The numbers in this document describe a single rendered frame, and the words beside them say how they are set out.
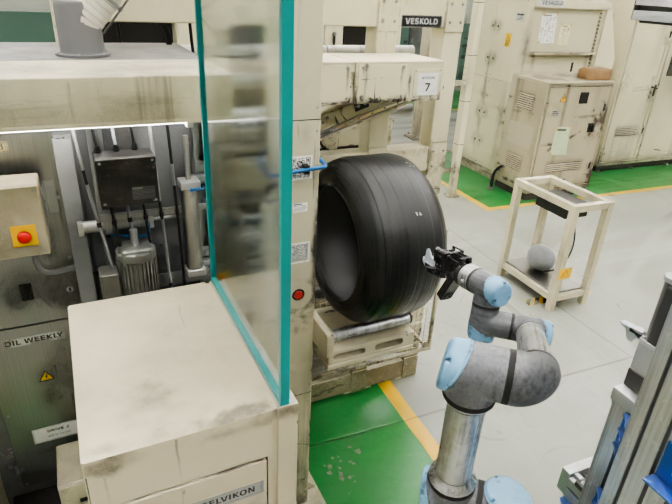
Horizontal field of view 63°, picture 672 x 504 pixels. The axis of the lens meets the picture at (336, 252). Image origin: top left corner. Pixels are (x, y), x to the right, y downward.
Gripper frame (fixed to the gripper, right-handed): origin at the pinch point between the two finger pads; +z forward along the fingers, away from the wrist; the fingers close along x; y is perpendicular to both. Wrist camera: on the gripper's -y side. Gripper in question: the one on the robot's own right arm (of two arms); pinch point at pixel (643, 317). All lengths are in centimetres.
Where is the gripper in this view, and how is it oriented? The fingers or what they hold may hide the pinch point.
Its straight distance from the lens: 212.0
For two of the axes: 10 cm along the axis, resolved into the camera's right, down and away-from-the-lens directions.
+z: 0.5, -4.4, 9.0
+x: 9.9, -0.6, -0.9
